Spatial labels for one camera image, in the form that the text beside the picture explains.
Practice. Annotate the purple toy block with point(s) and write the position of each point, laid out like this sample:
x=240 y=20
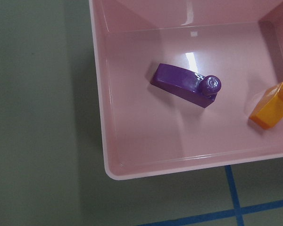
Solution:
x=188 y=85

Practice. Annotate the orange toy block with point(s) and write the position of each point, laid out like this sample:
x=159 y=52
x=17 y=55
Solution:
x=269 y=110

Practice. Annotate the pink plastic box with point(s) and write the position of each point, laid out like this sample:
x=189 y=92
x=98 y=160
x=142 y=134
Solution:
x=148 y=131

